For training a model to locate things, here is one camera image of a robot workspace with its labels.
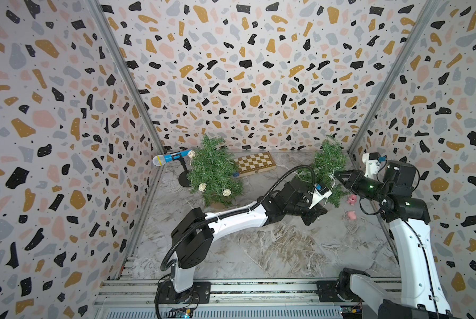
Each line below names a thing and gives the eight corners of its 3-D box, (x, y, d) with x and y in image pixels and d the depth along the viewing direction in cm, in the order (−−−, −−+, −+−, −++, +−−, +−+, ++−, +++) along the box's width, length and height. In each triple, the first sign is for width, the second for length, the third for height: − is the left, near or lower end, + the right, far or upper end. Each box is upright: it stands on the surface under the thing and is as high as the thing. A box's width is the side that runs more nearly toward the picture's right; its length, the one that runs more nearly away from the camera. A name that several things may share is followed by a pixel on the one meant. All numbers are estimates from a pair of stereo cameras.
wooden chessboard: (240, 177, 112) (240, 174, 109) (234, 161, 120) (234, 158, 117) (275, 169, 116) (276, 165, 114) (268, 154, 124) (268, 150, 121)
